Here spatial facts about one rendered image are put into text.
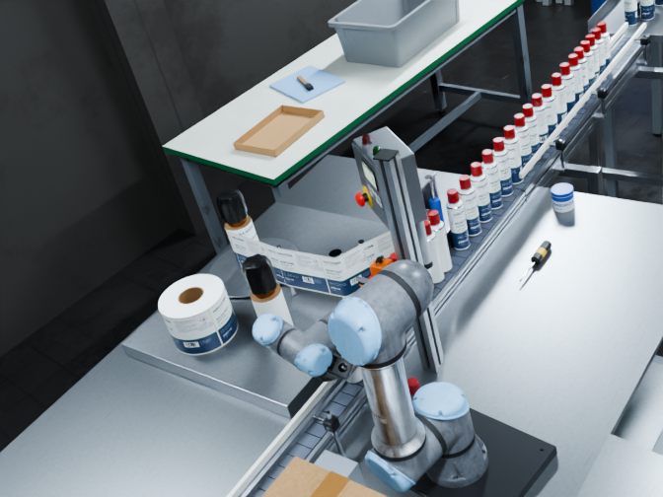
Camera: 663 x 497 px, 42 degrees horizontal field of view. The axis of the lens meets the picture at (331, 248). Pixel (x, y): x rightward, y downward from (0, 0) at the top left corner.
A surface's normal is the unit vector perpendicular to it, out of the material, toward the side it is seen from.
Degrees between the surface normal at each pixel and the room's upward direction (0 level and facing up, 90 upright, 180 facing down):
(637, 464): 0
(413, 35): 95
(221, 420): 0
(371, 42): 95
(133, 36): 90
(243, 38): 90
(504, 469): 2
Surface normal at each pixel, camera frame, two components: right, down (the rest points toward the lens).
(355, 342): -0.72, 0.45
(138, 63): 0.72, 0.26
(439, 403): -0.16, -0.85
